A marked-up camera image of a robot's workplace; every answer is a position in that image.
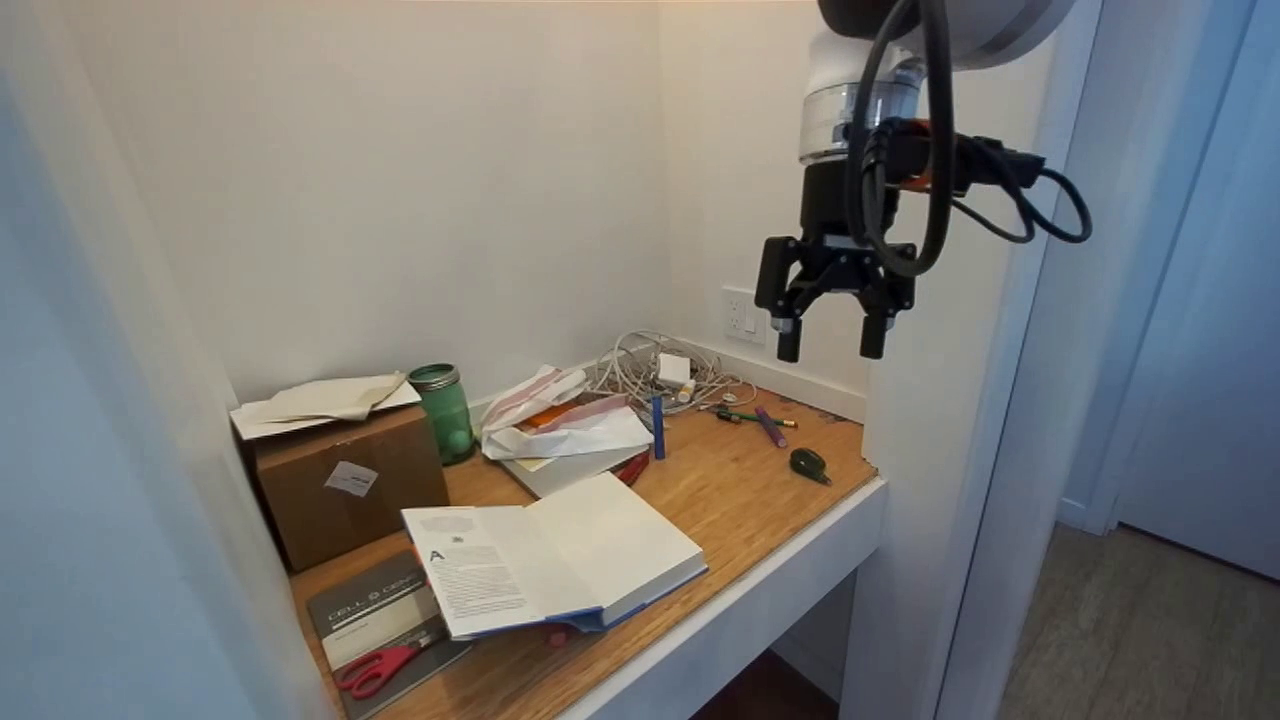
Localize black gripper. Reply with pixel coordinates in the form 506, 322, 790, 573
753, 157, 923, 370

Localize book with colourful cover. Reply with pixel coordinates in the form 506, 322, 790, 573
399, 467, 710, 646

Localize purple marker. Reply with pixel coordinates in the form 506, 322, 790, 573
742, 408, 790, 451

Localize dark green plastic clip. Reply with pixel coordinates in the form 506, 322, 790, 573
784, 444, 832, 487

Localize stack of white mail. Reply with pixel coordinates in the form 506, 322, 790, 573
473, 365, 660, 500

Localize white door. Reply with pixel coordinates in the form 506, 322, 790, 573
1061, 0, 1280, 585

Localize green tumbler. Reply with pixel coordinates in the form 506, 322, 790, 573
403, 362, 479, 467

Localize beige paper sheets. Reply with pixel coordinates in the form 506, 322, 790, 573
228, 370, 425, 444

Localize brown cardboard box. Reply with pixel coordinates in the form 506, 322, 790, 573
236, 403, 452, 576

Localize red scissors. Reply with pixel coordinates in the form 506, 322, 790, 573
333, 623, 452, 703

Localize white wall outlet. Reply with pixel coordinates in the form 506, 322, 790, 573
716, 280, 776, 356

